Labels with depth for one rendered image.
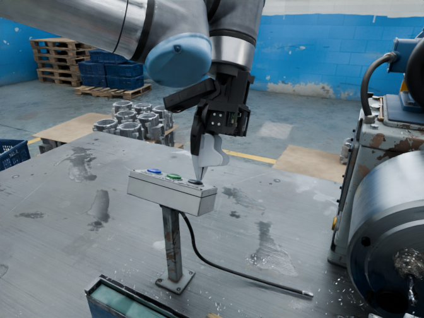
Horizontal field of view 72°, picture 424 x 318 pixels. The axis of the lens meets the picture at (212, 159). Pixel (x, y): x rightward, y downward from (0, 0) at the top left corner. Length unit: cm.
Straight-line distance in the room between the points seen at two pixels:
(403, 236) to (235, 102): 32
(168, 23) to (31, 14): 15
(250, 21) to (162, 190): 34
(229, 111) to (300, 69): 528
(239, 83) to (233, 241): 47
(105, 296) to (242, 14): 54
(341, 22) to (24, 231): 531
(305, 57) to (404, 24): 149
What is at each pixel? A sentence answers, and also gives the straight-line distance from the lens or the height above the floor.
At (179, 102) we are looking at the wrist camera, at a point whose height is 121.
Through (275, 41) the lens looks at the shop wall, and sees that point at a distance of 583.
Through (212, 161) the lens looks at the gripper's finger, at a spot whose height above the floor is 112.
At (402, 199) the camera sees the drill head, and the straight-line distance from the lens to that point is 47.
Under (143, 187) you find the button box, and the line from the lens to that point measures 59.
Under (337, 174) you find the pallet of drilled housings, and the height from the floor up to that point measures 15.
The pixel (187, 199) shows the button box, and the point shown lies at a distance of 54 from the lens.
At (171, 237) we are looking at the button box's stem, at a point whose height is 94.
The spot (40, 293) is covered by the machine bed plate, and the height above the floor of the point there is 80.
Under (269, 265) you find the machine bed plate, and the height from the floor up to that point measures 80.
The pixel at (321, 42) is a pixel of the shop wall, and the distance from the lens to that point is 568.
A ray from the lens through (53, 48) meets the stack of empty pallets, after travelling 709.
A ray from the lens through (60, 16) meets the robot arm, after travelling 39.
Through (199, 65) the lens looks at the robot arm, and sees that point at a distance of 41.
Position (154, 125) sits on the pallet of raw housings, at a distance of 263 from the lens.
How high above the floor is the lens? 136
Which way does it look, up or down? 27 degrees down
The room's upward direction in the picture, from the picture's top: straight up
